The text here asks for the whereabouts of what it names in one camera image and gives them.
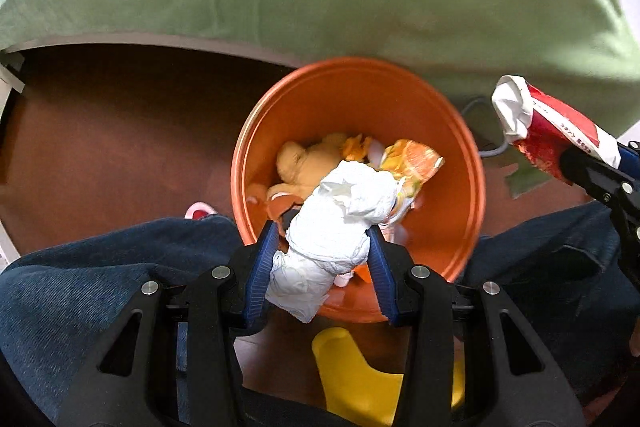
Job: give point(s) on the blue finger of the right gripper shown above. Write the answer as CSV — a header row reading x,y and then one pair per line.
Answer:
x,y
630,159

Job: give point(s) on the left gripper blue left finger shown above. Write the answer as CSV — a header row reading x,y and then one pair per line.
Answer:
x,y
260,255

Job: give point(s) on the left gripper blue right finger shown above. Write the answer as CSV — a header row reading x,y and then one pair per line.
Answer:
x,y
382,276

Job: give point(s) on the red paper carton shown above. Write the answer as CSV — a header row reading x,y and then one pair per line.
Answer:
x,y
542,128

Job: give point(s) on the orange snack bag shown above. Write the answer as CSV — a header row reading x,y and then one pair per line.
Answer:
x,y
411,164

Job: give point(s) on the orange dinosaur toy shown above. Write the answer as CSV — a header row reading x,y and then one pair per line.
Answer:
x,y
356,148

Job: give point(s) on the small brown monkey plush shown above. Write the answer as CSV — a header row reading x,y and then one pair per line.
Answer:
x,y
282,208

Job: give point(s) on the orange trash bin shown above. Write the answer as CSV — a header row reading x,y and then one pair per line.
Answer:
x,y
359,96

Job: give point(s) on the red white shoe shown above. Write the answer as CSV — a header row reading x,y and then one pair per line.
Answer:
x,y
199,210

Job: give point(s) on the person's right jeans leg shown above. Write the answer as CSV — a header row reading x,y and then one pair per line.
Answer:
x,y
562,272

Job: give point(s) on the person's jeans leg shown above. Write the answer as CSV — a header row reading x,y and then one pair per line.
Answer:
x,y
562,272
57,302

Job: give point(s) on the tan plush bear in bin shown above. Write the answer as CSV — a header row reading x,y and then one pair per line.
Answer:
x,y
301,169

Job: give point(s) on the yellow plastic stool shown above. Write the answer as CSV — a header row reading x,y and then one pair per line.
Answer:
x,y
353,389

